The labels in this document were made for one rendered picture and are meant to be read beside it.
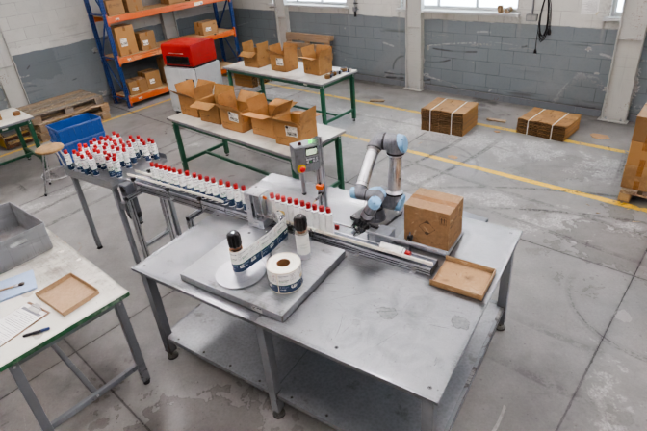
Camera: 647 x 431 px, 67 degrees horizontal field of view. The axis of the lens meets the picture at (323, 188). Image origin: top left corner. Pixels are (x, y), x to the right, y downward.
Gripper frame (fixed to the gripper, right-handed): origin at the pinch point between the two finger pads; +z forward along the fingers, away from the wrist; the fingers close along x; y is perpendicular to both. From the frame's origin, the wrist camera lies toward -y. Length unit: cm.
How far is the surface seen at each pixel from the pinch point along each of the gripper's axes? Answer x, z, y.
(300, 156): -57, -22, -1
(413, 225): 25.7, -19.6, -19.1
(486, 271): 76, -32, -12
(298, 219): -28.4, -10.9, 31.5
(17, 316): -121, 85, 147
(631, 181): 161, -11, -289
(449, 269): 58, -22, -4
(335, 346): 34, -7, 79
